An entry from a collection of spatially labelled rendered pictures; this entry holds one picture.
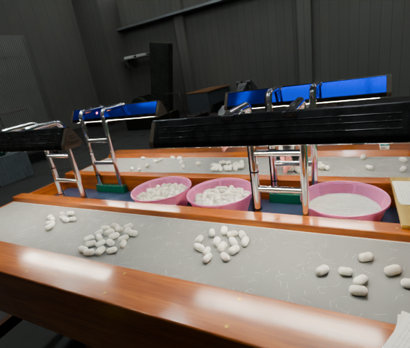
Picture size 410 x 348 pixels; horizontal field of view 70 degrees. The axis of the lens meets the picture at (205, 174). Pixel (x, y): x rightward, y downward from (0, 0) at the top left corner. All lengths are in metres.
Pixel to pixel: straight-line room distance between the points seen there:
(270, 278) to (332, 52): 7.33
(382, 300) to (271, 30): 7.78
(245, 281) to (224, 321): 0.15
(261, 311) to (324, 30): 7.52
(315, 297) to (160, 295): 0.34
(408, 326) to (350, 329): 0.09
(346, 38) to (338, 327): 7.44
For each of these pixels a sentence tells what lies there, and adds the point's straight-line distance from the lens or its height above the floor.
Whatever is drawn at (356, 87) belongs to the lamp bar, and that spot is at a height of 1.08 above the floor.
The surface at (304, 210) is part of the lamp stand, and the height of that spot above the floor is 0.78.
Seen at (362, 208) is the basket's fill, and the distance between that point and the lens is 1.07.
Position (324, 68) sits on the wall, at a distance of 7.93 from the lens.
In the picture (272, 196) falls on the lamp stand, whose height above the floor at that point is 0.70.
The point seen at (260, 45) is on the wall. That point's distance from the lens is 8.33.
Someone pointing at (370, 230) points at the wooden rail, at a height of 0.76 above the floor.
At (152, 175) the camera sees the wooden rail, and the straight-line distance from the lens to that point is 1.50.
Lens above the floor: 1.23
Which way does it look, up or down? 20 degrees down
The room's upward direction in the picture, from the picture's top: 9 degrees counter-clockwise
